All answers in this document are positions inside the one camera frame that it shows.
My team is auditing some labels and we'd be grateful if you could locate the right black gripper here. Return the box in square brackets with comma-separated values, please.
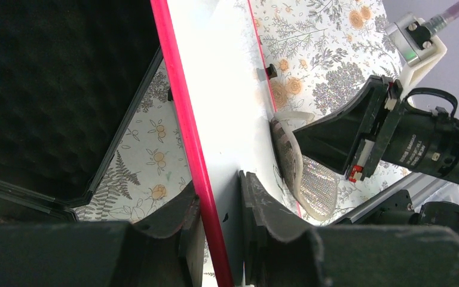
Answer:
[293, 75, 459, 184]

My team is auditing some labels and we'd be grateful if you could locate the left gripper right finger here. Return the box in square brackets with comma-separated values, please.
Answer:
[239, 171, 321, 286]

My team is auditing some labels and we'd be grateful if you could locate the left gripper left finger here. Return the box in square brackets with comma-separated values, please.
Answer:
[133, 182, 205, 286]

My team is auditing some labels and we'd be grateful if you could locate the glittery silver eraser pad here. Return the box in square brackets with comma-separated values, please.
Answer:
[270, 111, 338, 221]

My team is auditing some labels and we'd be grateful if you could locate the pink-framed whiteboard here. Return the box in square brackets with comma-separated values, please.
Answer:
[151, 1, 295, 286]

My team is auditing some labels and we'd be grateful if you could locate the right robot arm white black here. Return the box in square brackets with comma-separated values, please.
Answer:
[293, 76, 459, 236]

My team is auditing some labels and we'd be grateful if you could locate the floral table cloth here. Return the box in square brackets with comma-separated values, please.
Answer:
[75, 1, 408, 225]

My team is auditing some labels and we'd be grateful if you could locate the black open carrying case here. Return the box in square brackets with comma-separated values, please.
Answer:
[0, 1, 163, 223]

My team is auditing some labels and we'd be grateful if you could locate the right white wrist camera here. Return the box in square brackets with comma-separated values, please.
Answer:
[385, 13, 447, 99]

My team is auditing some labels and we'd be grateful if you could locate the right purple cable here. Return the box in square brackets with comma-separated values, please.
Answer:
[427, 0, 459, 30]

